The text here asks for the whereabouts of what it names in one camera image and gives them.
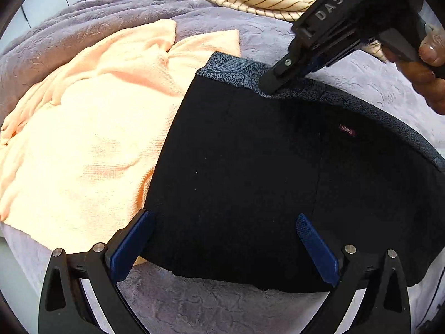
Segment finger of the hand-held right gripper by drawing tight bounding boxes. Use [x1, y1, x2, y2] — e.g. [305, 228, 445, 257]
[300, 54, 327, 81]
[256, 50, 304, 97]

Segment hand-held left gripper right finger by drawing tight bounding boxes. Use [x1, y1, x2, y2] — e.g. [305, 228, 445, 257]
[295, 213, 412, 334]

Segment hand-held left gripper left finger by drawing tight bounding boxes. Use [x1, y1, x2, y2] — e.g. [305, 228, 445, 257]
[38, 209, 157, 334]

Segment black pants with patterned waistband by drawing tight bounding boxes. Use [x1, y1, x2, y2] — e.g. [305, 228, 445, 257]
[139, 51, 445, 293]

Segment person's right hand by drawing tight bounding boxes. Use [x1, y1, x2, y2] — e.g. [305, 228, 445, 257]
[382, 23, 445, 115]

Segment lilac embossed blanket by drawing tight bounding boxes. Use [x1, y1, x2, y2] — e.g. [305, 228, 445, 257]
[0, 0, 445, 334]

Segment peach knit cloth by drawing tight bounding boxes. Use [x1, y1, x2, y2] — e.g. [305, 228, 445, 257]
[0, 19, 241, 268]

